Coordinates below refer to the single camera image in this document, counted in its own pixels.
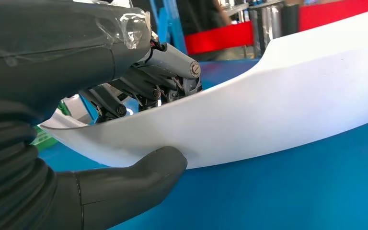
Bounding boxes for red barrier belt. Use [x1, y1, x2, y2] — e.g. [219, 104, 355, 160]
[184, 0, 368, 55]

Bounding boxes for green plastic crate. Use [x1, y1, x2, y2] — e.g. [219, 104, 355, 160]
[31, 101, 72, 152]

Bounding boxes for person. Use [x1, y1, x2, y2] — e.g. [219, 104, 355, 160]
[175, 0, 232, 36]

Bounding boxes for blue steel shelving rack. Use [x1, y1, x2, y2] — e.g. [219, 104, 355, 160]
[38, 0, 368, 230]

